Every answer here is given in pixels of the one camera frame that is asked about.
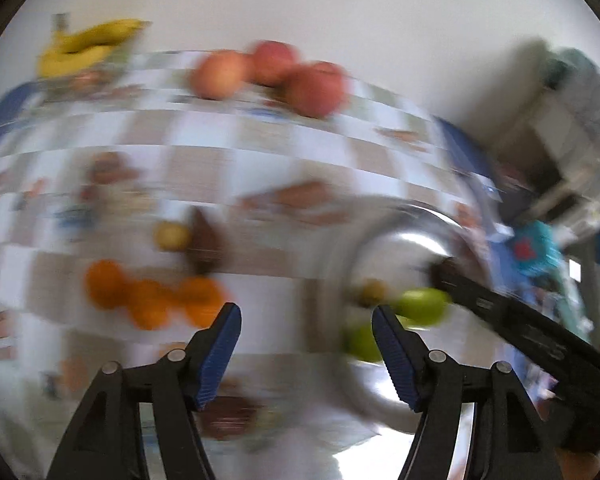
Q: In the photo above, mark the yellow banana bunch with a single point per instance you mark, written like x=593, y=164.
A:
x=68, y=54

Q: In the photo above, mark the pale orange apple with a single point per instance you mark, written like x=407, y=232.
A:
x=220, y=74

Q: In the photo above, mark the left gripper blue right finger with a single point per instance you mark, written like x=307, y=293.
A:
x=401, y=351

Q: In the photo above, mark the teal box red label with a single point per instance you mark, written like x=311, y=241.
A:
x=535, y=250

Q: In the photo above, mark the clear plastic fruit tray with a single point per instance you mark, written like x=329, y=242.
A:
x=85, y=82

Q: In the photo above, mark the red apple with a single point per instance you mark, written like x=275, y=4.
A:
x=316, y=90
x=272, y=61

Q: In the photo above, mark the silver metal bowl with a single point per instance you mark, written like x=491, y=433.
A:
x=382, y=254

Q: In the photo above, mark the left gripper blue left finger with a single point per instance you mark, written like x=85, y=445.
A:
x=214, y=348

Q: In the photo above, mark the large green mango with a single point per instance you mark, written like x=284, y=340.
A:
x=422, y=307

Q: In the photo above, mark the small tan round fruit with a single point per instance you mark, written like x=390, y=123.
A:
x=171, y=236

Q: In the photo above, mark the large orange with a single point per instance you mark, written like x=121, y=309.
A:
x=106, y=285

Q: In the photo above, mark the checkered printed tablecloth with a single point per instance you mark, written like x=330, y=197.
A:
x=86, y=180

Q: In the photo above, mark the red apple right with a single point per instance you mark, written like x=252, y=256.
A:
x=316, y=90

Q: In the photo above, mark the red apple behind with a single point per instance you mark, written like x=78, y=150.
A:
x=272, y=61

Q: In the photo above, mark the right orange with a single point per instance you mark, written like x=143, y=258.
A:
x=201, y=299

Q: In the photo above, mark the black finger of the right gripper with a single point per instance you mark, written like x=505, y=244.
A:
x=515, y=321

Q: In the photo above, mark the dark brown avocado on table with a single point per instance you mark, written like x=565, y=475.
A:
x=206, y=252

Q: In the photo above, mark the middle orange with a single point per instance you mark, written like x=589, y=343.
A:
x=148, y=304

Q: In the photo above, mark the small yellow-brown fruit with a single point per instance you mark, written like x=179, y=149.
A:
x=372, y=293

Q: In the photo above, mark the dark round passion fruit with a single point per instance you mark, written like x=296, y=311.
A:
x=228, y=417

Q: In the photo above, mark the small green fruit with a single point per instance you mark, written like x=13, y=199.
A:
x=359, y=342

